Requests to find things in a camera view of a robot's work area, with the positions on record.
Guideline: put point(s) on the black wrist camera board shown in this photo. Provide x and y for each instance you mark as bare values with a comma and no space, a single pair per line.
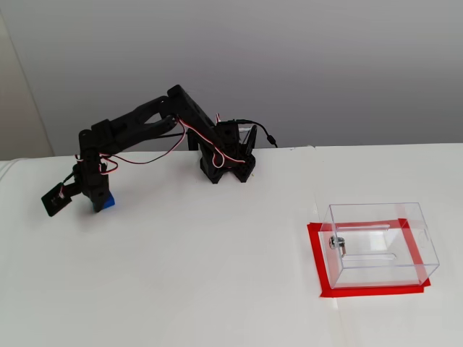
52,202

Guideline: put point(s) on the blue lego brick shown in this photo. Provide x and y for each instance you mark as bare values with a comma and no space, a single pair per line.
110,202

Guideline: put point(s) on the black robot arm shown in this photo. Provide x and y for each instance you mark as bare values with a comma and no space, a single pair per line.
191,108

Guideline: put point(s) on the silver lock cylinder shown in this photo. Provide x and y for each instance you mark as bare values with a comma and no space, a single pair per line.
332,244

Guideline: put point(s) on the transparent plastic box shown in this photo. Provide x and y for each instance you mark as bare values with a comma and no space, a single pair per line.
380,217

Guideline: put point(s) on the red tape rectangle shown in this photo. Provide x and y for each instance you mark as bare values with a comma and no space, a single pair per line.
361,292

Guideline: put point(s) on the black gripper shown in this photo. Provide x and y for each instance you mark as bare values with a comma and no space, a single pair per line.
97,191

